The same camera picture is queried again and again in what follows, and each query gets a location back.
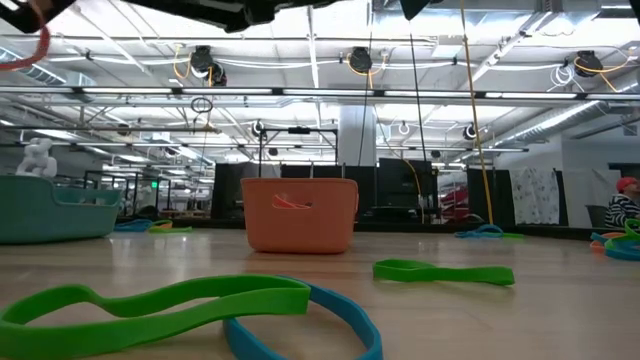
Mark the red object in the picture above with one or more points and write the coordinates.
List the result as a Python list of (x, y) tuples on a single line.
[(452, 200)]

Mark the teal green plastic basket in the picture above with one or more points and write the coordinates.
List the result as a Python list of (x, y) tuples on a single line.
[(50, 220)]

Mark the white column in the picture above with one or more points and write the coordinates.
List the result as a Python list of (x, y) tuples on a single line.
[(350, 135)]

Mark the black rig frame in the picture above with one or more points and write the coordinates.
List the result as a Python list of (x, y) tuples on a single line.
[(298, 130)]

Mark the grey chair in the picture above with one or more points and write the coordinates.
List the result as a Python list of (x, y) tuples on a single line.
[(597, 215)]

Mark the white robot figure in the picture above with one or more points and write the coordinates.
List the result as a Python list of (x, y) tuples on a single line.
[(37, 160)]

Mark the person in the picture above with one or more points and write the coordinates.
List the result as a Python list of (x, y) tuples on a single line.
[(622, 210)]

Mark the patterned white cloth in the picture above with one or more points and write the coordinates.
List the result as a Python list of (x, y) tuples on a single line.
[(535, 195)]

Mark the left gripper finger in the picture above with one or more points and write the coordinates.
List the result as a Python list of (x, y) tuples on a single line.
[(30, 12)]

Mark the silver ventilation duct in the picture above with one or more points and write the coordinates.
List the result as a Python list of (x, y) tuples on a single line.
[(30, 67), (550, 122)]

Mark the orange plastic basket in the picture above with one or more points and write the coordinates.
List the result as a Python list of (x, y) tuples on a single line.
[(300, 230)]

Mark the black partition curtain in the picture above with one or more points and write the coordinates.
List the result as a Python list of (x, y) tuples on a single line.
[(400, 185), (502, 195)]

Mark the black aluminium table frame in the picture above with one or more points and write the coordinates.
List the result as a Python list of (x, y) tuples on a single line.
[(400, 226)]

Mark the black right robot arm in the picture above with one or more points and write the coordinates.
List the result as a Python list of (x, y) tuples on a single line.
[(412, 6)]

